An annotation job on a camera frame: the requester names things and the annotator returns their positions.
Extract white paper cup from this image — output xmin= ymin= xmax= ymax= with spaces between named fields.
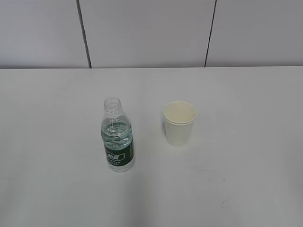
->
xmin=162 ymin=101 xmax=197 ymax=147

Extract clear green-label water bottle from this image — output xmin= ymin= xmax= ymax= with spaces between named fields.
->
xmin=100 ymin=97 xmax=135 ymax=173

